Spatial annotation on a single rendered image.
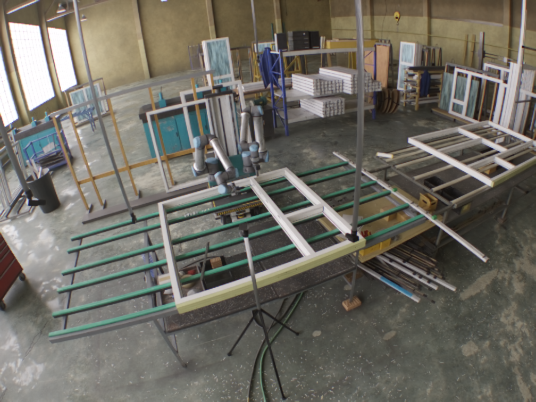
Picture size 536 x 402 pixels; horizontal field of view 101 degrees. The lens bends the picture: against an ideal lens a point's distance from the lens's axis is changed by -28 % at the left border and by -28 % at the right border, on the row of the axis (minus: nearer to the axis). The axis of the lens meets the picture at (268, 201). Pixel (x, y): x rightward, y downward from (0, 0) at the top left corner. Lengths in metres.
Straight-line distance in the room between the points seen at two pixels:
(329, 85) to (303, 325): 5.49
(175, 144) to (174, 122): 0.49
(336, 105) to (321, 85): 0.61
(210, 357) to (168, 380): 0.45
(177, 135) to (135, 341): 4.62
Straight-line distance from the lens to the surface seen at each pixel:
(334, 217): 2.65
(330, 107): 7.14
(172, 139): 6.71
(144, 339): 3.24
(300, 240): 2.38
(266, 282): 2.14
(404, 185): 3.87
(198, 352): 2.96
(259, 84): 8.38
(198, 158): 3.51
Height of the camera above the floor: 2.47
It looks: 32 degrees down
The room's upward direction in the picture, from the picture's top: 6 degrees counter-clockwise
